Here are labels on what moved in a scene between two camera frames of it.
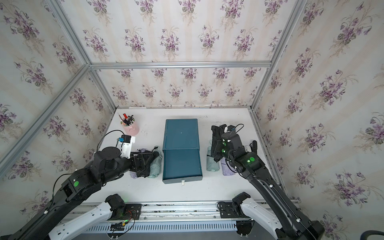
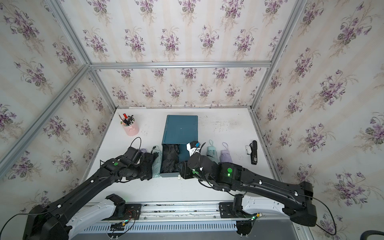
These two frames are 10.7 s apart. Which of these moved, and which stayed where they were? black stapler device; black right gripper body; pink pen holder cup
Moved: black right gripper body
Stayed: pink pen holder cup; black stapler device
